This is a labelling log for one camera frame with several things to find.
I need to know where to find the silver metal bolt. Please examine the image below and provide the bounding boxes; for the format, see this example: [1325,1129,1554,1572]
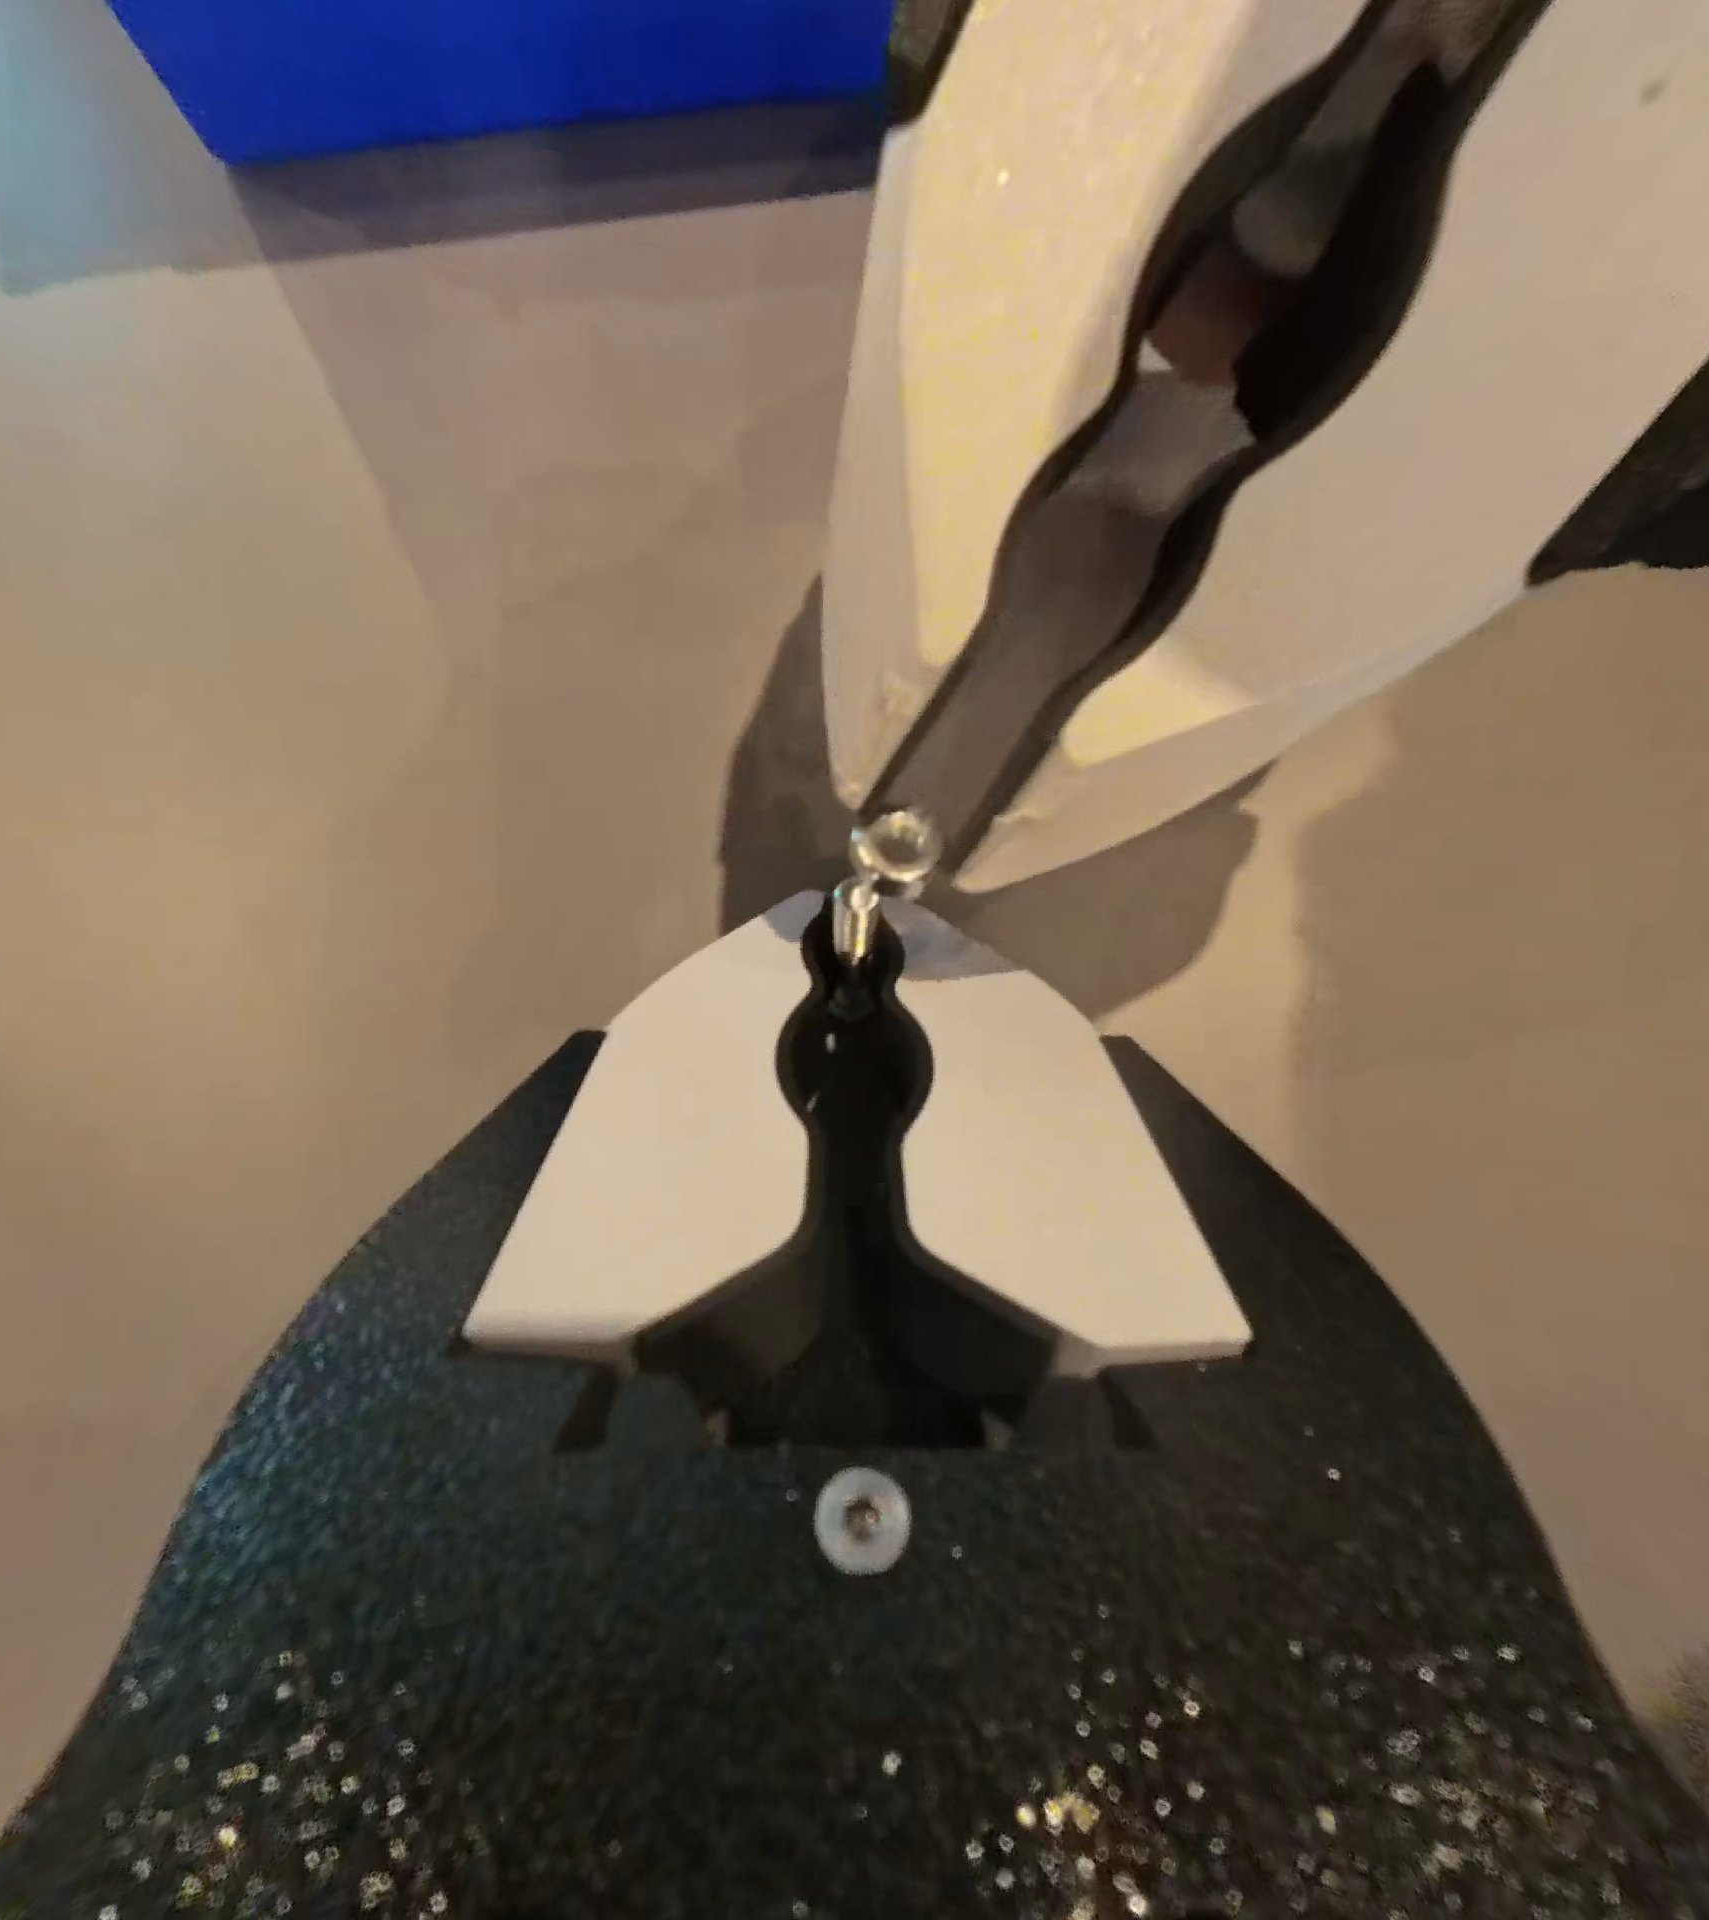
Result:
[851,809,943,903]

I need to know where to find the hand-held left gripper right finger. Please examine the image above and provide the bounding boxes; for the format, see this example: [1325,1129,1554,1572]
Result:
[851,920,1255,1429]

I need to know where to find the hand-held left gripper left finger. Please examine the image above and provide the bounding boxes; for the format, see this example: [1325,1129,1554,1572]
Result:
[461,891,858,1429]

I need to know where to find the blue plastic bin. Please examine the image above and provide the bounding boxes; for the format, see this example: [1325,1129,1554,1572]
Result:
[104,0,898,170]

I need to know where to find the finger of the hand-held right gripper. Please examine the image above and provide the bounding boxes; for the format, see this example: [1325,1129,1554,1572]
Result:
[943,0,1709,898]
[821,0,1385,824]

